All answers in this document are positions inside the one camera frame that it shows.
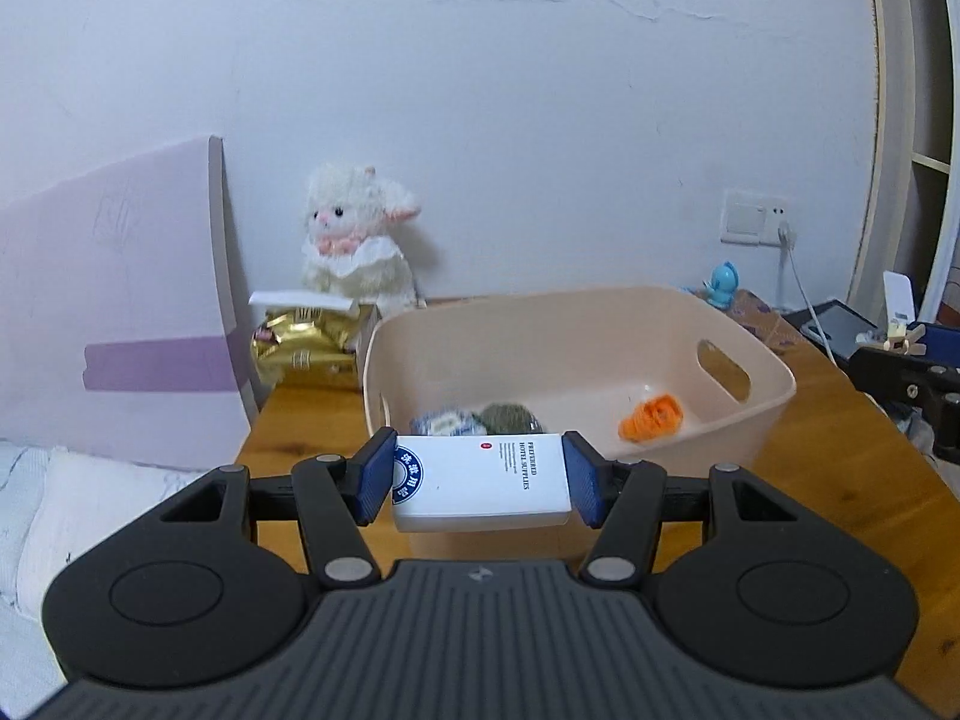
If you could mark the light blue bedsheet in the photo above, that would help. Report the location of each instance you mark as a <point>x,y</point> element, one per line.
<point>29,670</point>

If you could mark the white pillow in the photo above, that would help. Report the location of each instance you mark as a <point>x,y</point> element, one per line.
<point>85,500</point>

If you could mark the blue white tissue pack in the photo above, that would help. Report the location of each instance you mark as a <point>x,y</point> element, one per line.
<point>449,422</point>

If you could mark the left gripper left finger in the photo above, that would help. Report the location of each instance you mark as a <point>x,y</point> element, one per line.
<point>220,576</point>

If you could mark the grey laptop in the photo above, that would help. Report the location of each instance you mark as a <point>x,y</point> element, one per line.
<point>836,329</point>

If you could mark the pink purple headboard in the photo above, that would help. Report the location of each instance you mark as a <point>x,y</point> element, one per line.
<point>119,330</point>

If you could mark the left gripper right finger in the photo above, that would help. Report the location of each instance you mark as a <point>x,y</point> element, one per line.
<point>742,577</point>

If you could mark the orange sock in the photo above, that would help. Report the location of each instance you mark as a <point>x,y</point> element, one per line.
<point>657,417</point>

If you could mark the white phone stand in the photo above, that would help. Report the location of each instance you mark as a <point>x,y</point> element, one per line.
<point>899,301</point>

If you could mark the white wall switch socket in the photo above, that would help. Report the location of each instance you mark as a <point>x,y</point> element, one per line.
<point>749,218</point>

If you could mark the white plush lamb toy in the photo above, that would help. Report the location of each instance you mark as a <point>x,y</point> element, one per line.
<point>348,248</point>

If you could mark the white shelf unit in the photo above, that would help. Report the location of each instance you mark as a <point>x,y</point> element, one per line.
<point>911,222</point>

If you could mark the white rectangular box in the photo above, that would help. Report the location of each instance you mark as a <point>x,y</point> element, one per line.
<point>479,483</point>

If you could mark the gold tissue pack box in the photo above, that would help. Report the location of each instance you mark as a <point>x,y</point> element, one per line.
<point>311,339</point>

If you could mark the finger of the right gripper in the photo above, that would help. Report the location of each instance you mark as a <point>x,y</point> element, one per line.
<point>900,378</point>
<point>939,341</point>

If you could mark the blue toy figurine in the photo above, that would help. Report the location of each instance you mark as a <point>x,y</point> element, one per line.
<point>721,288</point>

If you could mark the beige plastic storage bin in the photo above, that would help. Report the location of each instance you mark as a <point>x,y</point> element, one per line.
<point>582,361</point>

